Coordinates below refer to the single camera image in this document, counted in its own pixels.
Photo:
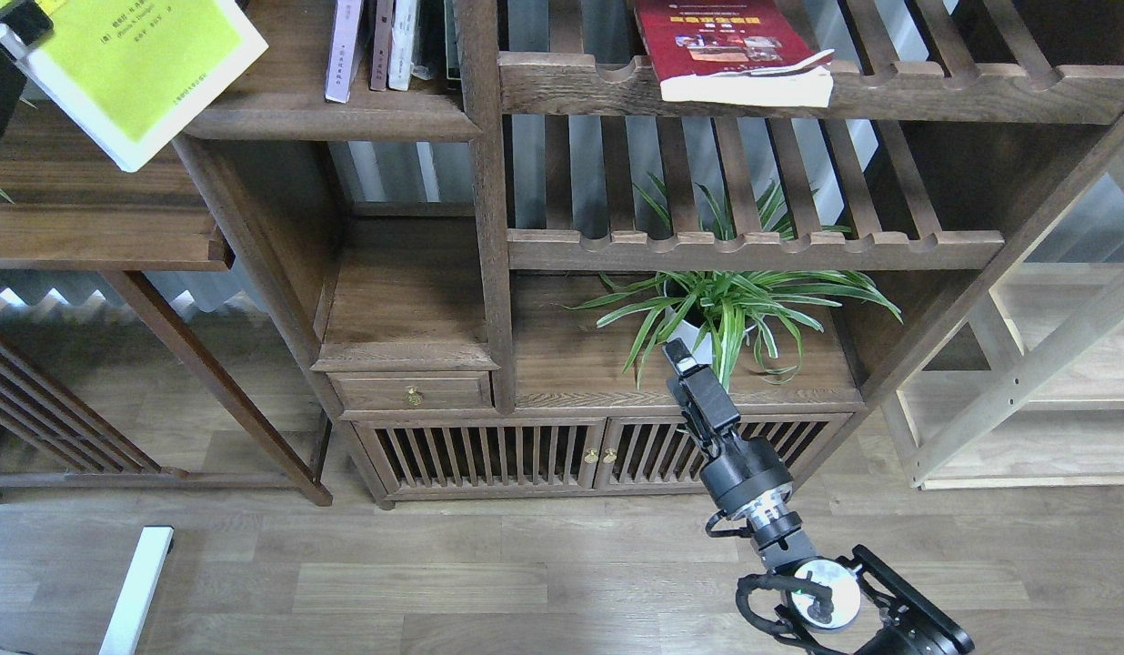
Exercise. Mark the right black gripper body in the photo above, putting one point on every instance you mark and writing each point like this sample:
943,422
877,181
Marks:
746,478

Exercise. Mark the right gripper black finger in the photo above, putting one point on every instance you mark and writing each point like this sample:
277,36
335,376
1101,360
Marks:
680,357

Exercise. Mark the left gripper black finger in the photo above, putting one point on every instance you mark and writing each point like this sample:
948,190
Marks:
25,21

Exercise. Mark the yellow green book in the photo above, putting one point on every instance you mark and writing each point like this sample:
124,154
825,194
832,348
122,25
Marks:
133,74

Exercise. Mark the red book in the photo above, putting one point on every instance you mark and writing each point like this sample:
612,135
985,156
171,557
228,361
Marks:
742,53

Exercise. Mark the pale purple white book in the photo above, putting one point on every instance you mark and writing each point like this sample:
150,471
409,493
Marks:
345,52

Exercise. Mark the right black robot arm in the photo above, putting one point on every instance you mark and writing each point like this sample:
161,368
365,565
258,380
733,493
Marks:
800,591

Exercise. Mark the light wooden shelf unit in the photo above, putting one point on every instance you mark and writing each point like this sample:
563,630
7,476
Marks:
1049,408

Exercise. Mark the white plant pot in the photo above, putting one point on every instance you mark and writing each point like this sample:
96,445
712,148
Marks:
688,330

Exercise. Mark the green spider plant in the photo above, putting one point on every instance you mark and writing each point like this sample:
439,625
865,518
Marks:
762,313

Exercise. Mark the dark wooden side table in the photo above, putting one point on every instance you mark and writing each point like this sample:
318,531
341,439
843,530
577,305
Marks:
75,211

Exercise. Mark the dark wooden bookshelf cabinet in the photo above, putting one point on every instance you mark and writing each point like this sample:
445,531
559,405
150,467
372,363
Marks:
435,238

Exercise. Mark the brass drawer knob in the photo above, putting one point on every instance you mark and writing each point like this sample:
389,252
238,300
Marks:
414,396

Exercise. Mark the dark wooden slatted rack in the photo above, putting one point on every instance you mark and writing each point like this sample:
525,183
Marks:
45,414

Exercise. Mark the brown upright book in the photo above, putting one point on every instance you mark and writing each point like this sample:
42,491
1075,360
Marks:
381,44

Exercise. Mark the white upright book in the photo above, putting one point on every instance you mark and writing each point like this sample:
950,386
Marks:
403,35

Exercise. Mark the dark green upright book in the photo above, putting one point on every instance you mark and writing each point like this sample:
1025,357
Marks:
452,59

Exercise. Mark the white base bar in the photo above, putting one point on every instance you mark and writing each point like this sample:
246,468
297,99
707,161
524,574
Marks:
126,623

